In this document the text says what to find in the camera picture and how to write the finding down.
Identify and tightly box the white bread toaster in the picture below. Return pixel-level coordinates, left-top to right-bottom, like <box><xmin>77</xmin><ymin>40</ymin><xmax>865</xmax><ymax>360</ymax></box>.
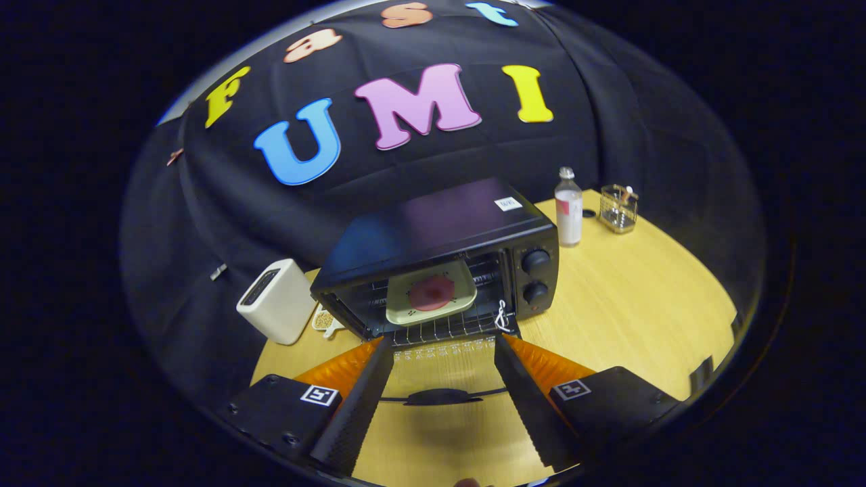
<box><xmin>235</xmin><ymin>258</ymin><xmax>317</xmax><ymax>346</ymax></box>

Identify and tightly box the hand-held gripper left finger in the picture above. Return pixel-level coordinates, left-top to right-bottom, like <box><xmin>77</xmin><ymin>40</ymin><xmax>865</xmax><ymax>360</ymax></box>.
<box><xmin>220</xmin><ymin>336</ymin><xmax>394</xmax><ymax>476</ymax></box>

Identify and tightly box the round pink food slice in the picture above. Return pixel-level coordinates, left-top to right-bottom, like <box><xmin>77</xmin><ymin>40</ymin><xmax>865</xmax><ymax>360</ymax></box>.
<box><xmin>408</xmin><ymin>275</ymin><xmax>456</xmax><ymax>312</ymax></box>

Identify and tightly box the metal wire basket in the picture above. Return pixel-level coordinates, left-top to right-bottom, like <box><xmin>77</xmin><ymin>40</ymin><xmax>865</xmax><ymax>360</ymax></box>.
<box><xmin>599</xmin><ymin>184</ymin><xmax>639</xmax><ymax>235</ymax></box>

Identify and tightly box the pale green food tray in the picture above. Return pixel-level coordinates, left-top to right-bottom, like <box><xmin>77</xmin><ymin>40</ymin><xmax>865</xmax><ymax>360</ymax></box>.
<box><xmin>385</xmin><ymin>260</ymin><xmax>478</xmax><ymax>327</ymax></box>

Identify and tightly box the black toaster oven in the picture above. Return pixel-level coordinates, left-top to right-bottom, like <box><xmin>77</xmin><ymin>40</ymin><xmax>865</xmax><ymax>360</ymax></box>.
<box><xmin>310</xmin><ymin>177</ymin><xmax>561</xmax><ymax>407</ymax></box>

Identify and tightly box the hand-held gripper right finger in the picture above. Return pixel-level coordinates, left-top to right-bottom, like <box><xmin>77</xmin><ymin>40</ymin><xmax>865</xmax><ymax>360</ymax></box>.
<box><xmin>494</xmin><ymin>333</ymin><xmax>681</xmax><ymax>472</ymax></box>

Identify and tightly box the clear plastic bottle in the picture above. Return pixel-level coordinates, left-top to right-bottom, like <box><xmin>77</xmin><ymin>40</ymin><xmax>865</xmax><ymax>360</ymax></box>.
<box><xmin>554</xmin><ymin>166</ymin><xmax>584</xmax><ymax>248</ymax></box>

